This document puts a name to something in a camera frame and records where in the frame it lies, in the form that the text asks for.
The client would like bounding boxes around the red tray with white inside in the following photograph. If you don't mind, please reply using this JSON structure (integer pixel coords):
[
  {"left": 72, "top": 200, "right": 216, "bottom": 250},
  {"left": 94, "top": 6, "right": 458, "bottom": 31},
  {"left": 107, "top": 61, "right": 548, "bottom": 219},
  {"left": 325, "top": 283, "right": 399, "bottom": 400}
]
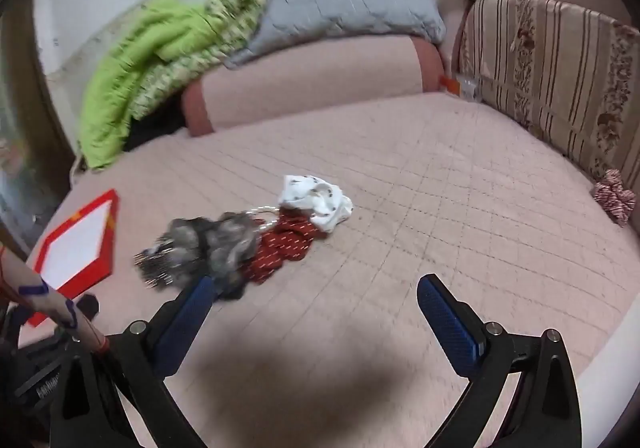
[{"left": 25, "top": 189, "right": 122, "bottom": 329}]

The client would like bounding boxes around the white patterned scrunchie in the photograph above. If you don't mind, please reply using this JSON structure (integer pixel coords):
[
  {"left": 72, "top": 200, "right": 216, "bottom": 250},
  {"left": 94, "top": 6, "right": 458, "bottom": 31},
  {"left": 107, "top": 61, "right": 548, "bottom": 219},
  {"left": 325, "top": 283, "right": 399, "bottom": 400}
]
[{"left": 277, "top": 174, "right": 354, "bottom": 235}]

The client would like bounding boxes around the white pearl bracelet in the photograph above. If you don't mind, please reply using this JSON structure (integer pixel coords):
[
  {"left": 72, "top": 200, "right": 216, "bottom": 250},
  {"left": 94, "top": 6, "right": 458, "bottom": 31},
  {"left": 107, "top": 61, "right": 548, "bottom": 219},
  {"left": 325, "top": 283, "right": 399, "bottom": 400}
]
[{"left": 248, "top": 204, "right": 282, "bottom": 231}]

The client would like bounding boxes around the wooden door frame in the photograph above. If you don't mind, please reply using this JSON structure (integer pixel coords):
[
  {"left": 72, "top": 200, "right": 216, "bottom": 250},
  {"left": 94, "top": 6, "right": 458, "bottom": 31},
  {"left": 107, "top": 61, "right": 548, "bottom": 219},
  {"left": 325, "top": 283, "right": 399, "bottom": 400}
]
[{"left": 0, "top": 0, "right": 78, "bottom": 253}]

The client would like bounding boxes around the silver beaded hair clip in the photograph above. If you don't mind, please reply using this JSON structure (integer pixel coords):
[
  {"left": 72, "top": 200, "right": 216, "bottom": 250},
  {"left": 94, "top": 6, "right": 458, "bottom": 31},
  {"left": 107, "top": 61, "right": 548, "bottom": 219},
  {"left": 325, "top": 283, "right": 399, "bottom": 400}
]
[{"left": 133, "top": 237, "right": 177, "bottom": 291}]

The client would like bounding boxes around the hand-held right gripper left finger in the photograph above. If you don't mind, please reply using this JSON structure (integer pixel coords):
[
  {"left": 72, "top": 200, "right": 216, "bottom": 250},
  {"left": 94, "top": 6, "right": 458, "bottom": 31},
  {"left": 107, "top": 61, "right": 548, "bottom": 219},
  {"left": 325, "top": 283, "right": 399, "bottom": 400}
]
[{"left": 49, "top": 275, "right": 221, "bottom": 448}]

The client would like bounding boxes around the grey furry scrunchie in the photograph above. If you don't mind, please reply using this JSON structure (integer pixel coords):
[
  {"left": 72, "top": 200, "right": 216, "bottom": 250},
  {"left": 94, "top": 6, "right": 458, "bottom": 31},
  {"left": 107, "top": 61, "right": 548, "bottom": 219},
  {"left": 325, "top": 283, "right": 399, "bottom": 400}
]
[{"left": 172, "top": 212, "right": 263, "bottom": 301}]

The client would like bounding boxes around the red patterned scrunchie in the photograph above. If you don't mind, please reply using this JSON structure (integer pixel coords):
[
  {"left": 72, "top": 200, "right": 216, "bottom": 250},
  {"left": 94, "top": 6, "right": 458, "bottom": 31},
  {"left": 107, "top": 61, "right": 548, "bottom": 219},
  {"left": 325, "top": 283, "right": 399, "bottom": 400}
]
[{"left": 242, "top": 210, "right": 328, "bottom": 285}]

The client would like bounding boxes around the bright green blanket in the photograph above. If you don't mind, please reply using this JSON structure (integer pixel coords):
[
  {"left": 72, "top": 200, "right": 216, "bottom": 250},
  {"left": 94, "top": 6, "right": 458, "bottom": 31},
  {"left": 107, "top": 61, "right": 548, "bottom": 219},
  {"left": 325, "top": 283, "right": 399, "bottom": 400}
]
[{"left": 77, "top": 0, "right": 221, "bottom": 172}]

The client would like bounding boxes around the pink bolster pillow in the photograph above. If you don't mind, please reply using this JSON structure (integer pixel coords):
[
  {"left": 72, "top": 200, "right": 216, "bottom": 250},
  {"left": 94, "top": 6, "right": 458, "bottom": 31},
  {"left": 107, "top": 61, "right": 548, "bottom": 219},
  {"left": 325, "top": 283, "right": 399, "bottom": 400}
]
[{"left": 181, "top": 35, "right": 446, "bottom": 137}]

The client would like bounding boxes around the striped floral cushion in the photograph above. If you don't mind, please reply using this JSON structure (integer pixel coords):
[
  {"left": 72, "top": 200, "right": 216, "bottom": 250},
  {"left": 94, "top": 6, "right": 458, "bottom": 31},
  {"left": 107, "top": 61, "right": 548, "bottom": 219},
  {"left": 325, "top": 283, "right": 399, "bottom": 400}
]
[{"left": 457, "top": 0, "right": 640, "bottom": 189}]

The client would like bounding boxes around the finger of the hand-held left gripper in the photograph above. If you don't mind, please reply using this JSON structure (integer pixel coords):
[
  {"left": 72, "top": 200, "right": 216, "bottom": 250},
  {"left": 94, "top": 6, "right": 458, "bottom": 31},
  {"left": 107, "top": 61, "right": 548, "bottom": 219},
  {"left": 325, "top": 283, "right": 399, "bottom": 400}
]
[{"left": 74, "top": 294, "right": 102, "bottom": 319}]

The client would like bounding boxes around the pink quilted bed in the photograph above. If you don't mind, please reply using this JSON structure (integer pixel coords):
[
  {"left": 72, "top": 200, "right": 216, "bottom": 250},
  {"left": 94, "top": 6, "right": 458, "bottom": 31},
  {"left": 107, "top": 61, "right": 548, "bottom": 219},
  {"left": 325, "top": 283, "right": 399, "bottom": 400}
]
[{"left": 20, "top": 90, "right": 640, "bottom": 448}]

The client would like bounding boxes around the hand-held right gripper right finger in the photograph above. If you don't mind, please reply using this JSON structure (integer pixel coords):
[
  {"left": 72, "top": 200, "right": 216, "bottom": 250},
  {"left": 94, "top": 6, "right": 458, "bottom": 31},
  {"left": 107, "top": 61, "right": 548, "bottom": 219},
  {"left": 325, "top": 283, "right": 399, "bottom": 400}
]
[{"left": 416, "top": 274, "right": 583, "bottom": 448}]

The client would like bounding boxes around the red and white scrunchie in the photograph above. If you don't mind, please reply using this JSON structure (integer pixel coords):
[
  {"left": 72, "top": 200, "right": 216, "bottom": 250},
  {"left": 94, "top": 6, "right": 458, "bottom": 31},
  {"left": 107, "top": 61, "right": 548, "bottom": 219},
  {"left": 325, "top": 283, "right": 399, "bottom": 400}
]
[{"left": 593, "top": 169, "right": 637, "bottom": 227}]

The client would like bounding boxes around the green and white patterned blanket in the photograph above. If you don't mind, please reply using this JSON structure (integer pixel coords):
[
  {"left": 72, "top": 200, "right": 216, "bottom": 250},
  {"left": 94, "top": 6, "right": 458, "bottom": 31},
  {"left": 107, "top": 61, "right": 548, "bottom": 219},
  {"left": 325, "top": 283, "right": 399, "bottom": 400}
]
[{"left": 131, "top": 0, "right": 267, "bottom": 121}]

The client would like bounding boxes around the orange and white packet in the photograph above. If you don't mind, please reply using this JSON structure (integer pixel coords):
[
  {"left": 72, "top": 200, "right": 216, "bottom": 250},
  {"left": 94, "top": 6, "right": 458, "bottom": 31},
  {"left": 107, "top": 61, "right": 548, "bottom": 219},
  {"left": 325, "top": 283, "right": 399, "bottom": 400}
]
[{"left": 439, "top": 74, "right": 482, "bottom": 102}]

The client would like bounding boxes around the beige tube with blue marks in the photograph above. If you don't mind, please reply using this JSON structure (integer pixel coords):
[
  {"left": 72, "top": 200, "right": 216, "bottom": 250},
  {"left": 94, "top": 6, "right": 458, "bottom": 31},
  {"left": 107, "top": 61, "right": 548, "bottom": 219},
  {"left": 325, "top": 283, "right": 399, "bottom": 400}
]
[{"left": 0, "top": 247, "right": 109, "bottom": 355}]

